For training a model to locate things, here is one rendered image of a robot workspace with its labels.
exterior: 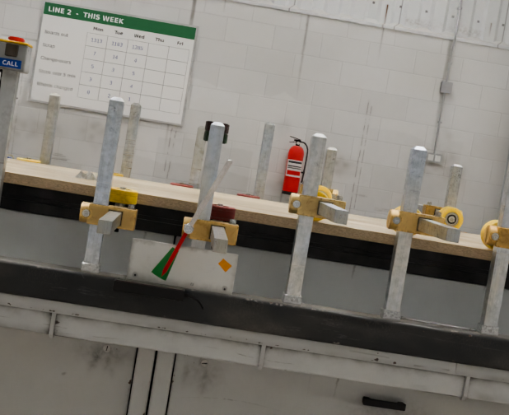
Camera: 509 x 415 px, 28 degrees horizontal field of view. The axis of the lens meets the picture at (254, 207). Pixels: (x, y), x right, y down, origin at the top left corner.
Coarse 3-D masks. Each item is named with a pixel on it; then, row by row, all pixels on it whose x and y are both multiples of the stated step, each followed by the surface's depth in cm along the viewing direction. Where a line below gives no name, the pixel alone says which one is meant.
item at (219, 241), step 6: (216, 228) 245; (222, 228) 248; (216, 234) 229; (222, 234) 232; (216, 240) 219; (222, 240) 219; (216, 246) 219; (222, 246) 219; (216, 252) 219; (222, 252) 219
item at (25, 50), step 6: (0, 42) 244; (6, 42) 245; (12, 42) 245; (18, 42) 245; (0, 48) 245; (24, 48) 245; (30, 48) 250; (0, 54) 245; (18, 54) 245; (24, 54) 245; (30, 54) 251; (24, 60) 245; (0, 66) 245; (24, 66) 245; (24, 72) 248
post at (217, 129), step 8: (216, 128) 250; (224, 128) 251; (208, 136) 253; (216, 136) 251; (208, 144) 251; (216, 144) 251; (208, 152) 251; (216, 152) 251; (208, 160) 251; (216, 160) 251; (208, 168) 251; (216, 168) 251; (208, 176) 251; (216, 176) 251; (208, 184) 251; (200, 192) 251; (200, 200) 251; (208, 208) 252; (200, 216) 252; (208, 216) 252; (192, 240) 252; (200, 240) 252; (200, 248) 252
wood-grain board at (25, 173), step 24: (24, 168) 295; (48, 168) 319; (72, 192) 266; (144, 192) 275; (168, 192) 296; (192, 192) 319; (216, 192) 346; (240, 216) 268; (264, 216) 269; (288, 216) 276; (360, 216) 347; (384, 240) 271; (432, 240) 272; (480, 240) 315
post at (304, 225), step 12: (312, 144) 252; (324, 144) 252; (312, 156) 252; (312, 168) 252; (312, 180) 253; (312, 192) 253; (300, 216) 253; (300, 228) 253; (300, 240) 253; (300, 252) 253; (300, 264) 254; (288, 276) 255; (300, 276) 254; (288, 288) 254; (300, 288) 254
